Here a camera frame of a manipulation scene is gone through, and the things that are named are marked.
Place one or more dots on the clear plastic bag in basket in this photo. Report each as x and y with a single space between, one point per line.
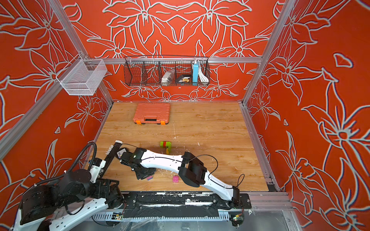
168 78

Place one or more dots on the white wire wall basket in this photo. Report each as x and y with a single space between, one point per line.
83 77

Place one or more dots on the black wire wall basket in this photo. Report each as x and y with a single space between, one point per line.
148 71

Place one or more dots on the black small item in basket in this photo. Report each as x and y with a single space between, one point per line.
184 79

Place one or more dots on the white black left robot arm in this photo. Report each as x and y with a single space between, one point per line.
60 203

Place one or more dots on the orange plastic tool case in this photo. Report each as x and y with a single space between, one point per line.
152 113

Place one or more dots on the black round puck with label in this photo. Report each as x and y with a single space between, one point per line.
121 152

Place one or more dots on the long green lego brick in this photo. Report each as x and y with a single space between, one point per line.
169 146

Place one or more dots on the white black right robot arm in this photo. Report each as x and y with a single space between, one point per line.
187 166

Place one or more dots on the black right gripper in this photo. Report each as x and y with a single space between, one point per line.
144 175

